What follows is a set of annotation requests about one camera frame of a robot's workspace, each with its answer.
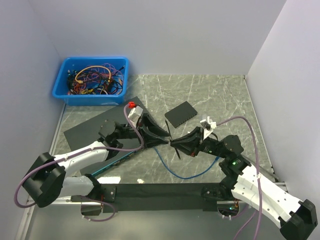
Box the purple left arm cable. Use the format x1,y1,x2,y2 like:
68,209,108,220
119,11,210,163
13,105,146,222

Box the black cable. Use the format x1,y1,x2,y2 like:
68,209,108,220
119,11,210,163
163,119,181,160

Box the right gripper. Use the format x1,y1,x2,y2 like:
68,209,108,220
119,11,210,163
171,125,228,159

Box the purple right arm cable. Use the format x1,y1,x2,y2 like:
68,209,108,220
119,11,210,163
212,116,263,240

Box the blue plastic bin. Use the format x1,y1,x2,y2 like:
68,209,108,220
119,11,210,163
52,56,129,106

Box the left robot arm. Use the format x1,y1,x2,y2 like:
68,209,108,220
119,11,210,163
21,113,170,208

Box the blue ethernet cable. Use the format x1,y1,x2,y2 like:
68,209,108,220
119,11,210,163
153,146,221,180

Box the aluminium rail frame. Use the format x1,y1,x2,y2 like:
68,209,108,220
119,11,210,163
14,102,301,240

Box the small black network switch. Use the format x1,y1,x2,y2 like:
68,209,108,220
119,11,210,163
164,101,198,128

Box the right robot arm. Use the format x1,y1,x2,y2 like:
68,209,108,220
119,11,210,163
165,126,318,240

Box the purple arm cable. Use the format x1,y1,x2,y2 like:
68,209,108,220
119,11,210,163
13,105,146,222
212,116,263,240

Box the large black network switch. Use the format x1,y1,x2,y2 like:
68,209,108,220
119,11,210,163
63,96,151,177

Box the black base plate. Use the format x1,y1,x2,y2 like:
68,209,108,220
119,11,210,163
90,182,235,212

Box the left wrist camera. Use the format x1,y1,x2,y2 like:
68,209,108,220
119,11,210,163
128,101,143,127

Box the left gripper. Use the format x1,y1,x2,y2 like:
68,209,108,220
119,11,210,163
117,113,170,148

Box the tangled cables in bin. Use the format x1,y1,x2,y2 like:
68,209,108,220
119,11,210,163
65,62,125,96

